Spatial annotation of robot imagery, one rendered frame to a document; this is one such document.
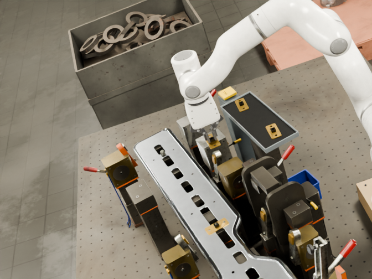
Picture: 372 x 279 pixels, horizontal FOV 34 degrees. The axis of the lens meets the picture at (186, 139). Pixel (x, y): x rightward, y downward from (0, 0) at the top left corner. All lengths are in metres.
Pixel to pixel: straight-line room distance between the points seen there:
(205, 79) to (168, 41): 2.42
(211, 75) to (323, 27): 0.36
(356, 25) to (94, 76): 1.96
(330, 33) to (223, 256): 0.79
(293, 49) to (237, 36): 2.80
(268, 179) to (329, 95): 1.23
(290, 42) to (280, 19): 2.90
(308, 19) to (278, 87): 1.45
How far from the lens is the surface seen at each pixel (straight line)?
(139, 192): 2.40
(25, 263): 4.05
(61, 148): 4.87
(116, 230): 2.81
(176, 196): 2.36
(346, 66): 2.01
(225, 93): 2.52
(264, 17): 1.88
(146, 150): 2.65
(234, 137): 2.61
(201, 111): 2.01
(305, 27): 1.89
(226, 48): 1.89
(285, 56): 4.62
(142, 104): 4.45
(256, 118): 2.33
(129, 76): 4.33
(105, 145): 3.35
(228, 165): 2.28
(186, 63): 1.90
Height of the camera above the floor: 2.50
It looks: 35 degrees down
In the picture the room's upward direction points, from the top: 21 degrees counter-clockwise
